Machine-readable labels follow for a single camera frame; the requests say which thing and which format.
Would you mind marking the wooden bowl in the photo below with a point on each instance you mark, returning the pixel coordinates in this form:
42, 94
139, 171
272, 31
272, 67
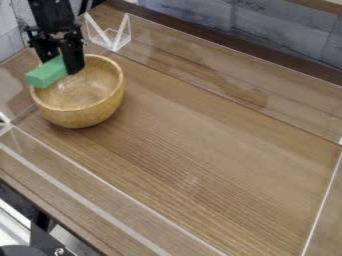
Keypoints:
84, 99

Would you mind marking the clear acrylic tray walls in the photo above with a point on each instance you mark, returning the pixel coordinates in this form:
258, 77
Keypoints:
216, 164

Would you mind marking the black metal bracket with screw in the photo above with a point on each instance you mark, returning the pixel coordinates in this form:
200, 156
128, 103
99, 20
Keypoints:
56, 242

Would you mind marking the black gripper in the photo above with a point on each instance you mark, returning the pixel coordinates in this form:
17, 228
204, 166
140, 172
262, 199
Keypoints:
56, 30

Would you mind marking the green rectangular block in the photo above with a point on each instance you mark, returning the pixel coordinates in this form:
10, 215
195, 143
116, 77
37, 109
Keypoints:
46, 73

